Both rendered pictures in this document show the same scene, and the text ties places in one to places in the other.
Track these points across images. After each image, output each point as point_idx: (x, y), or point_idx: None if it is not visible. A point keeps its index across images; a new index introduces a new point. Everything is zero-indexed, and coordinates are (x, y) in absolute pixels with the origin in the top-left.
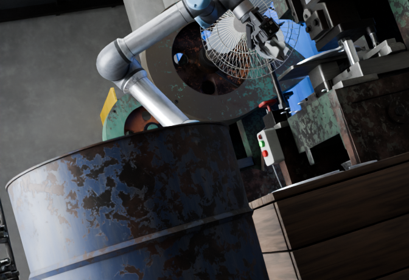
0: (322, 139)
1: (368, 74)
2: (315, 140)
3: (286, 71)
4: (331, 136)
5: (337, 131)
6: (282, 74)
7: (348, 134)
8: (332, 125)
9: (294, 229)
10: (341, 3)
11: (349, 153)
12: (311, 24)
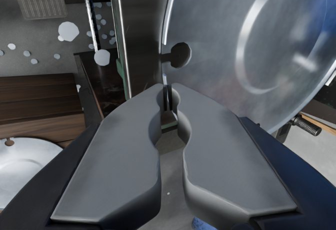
0: (115, 14)
1: (181, 147)
2: None
3: (127, 89)
4: (118, 45)
5: (122, 67)
6: (123, 48)
7: (102, 119)
8: None
9: None
10: None
11: (96, 99)
12: None
